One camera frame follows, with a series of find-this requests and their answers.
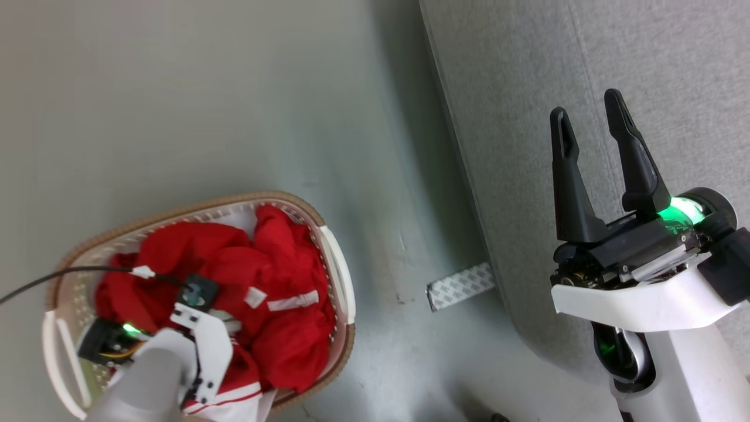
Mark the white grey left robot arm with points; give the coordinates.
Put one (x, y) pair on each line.
(140, 381)

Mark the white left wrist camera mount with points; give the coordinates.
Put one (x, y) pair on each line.
(211, 346)

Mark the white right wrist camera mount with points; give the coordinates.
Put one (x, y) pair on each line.
(644, 305)

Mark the grey fabric sofa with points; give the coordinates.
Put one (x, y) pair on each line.
(527, 88)

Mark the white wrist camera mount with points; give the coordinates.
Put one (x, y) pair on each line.
(211, 346)
(644, 305)

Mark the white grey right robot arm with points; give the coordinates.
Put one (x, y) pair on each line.
(691, 375)

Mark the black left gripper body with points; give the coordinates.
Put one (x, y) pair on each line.
(108, 343)

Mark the patterned white tape strip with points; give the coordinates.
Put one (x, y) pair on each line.
(460, 287)

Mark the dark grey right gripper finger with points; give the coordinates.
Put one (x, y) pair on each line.
(571, 199)
(638, 170)

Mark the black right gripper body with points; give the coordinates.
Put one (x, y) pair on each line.
(633, 246)

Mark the red white sports jersey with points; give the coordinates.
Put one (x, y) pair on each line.
(281, 351)

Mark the white laundry basket brown rim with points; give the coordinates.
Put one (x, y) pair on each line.
(338, 264)

